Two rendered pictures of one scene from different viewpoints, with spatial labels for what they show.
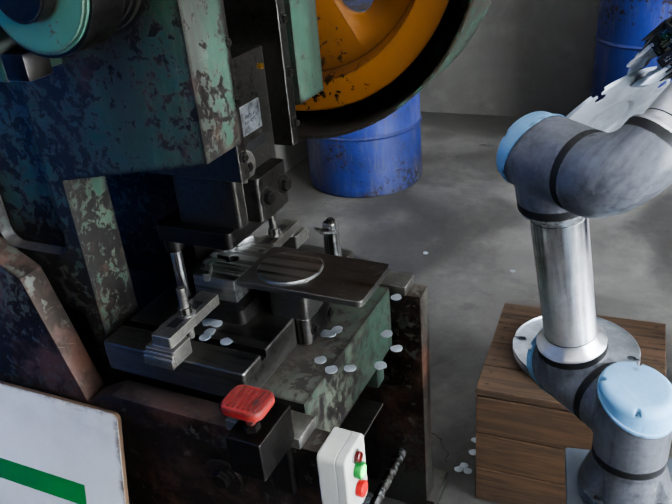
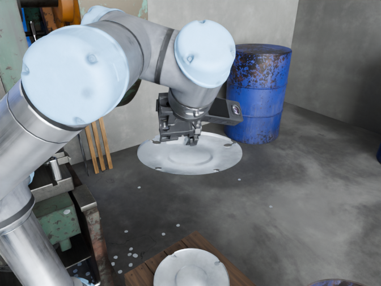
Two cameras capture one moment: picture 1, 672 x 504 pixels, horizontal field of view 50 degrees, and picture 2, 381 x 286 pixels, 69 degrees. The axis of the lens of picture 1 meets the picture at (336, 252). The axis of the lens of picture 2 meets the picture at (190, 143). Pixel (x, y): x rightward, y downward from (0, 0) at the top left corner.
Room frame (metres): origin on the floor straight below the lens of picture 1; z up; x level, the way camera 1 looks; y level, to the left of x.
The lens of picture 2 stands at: (0.76, -0.86, 1.34)
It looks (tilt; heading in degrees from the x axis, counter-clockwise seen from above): 28 degrees down; 27
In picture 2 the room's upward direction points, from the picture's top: straight up
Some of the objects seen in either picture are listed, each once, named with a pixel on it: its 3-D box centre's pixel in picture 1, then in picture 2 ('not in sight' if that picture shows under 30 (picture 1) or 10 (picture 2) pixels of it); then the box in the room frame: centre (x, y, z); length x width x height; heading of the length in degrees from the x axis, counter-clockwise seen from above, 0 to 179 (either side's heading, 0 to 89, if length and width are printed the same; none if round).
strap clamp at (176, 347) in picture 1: (182, 315); not in sight; (1.07, 0.28, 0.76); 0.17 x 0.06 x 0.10; 152
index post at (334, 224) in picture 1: (331, 239); (54, 168); (1.32, 0.01, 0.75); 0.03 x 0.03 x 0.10; 62
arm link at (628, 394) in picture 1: (631, 413); not in sight; (0.87, -0.45, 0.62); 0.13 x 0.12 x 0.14; 22
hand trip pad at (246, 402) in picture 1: (250, 418); not in sight; (0.82, 0.15, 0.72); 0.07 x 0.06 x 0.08; 62
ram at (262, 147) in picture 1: (229, 131); not in sight; (1.20, 0.16, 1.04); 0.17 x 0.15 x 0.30; 62
